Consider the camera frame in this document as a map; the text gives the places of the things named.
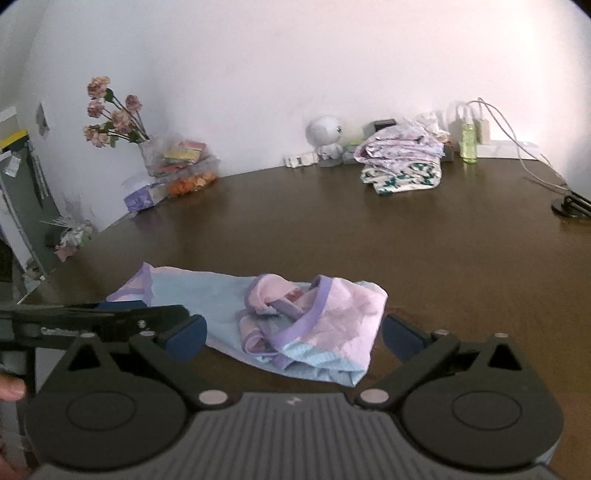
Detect folded green print cloth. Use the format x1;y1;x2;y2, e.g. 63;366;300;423
360;157;444;196

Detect small white feathery plant decoration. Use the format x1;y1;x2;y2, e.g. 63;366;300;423
39;198;96;264

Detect white textured vase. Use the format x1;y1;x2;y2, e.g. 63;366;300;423
139;141;160;177

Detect dark grey cabinet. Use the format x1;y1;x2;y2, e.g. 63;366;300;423
0;138;62;278

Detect person's left hand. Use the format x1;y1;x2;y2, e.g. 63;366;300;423
0;375;27;402

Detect white power strip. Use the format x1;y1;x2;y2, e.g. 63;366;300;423
443;141;541;160

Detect pink blue purple-trimmed garment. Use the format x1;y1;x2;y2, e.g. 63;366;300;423
106;262;389;387

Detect pink artificial flowers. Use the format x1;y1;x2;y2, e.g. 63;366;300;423
83;76;151;150

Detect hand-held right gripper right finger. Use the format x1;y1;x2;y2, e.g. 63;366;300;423
355;315;525;411

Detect yellow and white box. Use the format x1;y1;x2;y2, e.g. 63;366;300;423
0;106;29;151

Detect green spray bottle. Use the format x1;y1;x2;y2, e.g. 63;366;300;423
459;107;479;164

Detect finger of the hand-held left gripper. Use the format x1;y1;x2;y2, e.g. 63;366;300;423
95;304;191;344
95;299;150;313

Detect black phone stand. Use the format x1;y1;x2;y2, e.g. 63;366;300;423
551;193;591;219

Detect white crumpled cloth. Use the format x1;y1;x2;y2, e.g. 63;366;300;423
413;111;451;142

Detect purple tissue box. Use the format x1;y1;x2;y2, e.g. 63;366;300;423
123;182;168;214

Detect white cable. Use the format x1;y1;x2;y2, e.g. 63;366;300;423
466;98;574;195

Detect clear bag of snacks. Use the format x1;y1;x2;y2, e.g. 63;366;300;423
148;134;221;199

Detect folded purple floral cloth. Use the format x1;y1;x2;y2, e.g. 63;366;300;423
353;119;445;165

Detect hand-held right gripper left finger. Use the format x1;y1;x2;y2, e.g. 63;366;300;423
67;315;232;411

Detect white round robot toy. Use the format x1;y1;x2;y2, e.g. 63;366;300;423
305;115;345;168

